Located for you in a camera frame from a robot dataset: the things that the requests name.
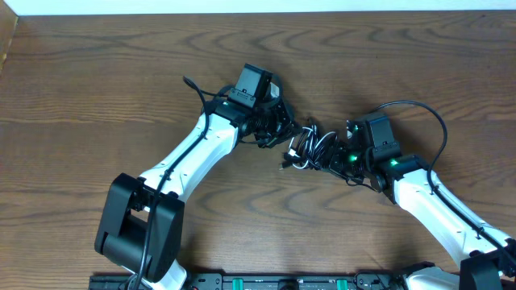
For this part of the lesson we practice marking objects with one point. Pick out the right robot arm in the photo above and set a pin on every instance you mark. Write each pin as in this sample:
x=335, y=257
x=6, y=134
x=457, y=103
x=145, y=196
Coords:
x=484, y=254

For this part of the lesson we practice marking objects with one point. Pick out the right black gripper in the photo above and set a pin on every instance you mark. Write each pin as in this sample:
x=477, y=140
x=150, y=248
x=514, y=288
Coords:
x=334, y=163

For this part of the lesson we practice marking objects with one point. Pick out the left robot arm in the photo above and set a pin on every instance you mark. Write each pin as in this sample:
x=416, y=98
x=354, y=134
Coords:
x=141, y=224

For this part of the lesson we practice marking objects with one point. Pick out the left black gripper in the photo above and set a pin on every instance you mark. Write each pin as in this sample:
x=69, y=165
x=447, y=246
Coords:
x=285, y=129

